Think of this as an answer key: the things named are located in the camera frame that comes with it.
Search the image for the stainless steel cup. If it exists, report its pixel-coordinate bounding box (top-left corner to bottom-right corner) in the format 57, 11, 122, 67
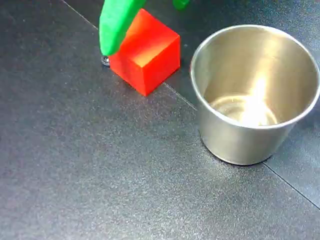
190, 24, 320, 166

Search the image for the red cube block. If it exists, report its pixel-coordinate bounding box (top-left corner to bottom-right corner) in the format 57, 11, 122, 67
108, 8, 181, 97

